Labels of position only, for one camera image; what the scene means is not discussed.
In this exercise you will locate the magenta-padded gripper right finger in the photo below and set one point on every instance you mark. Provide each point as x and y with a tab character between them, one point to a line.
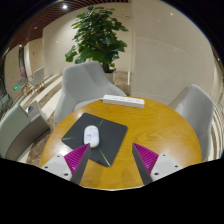
146	159

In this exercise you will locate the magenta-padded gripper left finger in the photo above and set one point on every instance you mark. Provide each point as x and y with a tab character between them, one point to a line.
77	158

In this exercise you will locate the white cartoon-print computer mouse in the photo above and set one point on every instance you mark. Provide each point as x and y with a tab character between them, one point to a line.
91	135

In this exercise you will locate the black mouse pad green lines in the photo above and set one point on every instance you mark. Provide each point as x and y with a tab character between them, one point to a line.
111	136

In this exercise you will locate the grey-green armchair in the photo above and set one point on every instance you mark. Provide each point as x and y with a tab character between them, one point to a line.
16	131

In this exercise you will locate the light grey shell chair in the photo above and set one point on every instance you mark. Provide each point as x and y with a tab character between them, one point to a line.
196	110
83	86

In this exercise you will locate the white plant pot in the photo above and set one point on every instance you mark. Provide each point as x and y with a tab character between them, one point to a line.
110	76

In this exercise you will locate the distant group of chairs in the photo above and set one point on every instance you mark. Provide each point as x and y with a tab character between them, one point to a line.
35	78

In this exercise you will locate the large green leafy plant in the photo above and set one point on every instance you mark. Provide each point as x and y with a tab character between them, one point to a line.
98	36

